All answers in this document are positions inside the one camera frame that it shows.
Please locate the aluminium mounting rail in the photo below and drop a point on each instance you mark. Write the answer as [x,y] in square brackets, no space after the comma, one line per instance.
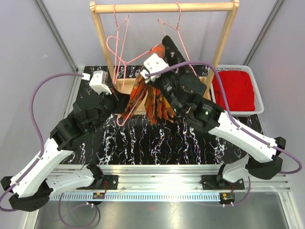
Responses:
[170,178]

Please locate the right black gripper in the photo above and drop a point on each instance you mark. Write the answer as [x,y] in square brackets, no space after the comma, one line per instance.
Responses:
[156,82]

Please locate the white slotted cable duct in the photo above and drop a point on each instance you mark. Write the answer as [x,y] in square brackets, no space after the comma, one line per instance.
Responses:
[137,197]

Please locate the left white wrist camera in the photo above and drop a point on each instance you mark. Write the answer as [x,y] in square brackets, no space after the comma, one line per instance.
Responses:
[98,81]

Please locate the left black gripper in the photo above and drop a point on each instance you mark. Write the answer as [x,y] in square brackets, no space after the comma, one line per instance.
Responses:
[121,100]

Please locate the red trousers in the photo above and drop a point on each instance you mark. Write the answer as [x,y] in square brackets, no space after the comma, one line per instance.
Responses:
[238,90]

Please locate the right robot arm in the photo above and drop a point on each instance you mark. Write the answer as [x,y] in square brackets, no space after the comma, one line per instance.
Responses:
[185,96]

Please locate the black white patterned trousers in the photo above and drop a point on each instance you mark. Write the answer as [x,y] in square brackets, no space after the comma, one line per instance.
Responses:
[173,56]

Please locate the orange camouflage trousers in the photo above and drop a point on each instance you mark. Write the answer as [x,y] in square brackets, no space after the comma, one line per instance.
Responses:
[156,106]

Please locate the white plastic basket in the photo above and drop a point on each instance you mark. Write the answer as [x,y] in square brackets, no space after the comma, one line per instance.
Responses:
[259,107]

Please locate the wooden clothes rack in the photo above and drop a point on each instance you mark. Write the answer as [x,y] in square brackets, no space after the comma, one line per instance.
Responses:
[96,10]

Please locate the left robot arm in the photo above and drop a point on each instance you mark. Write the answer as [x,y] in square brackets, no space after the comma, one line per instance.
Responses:
[32,188]

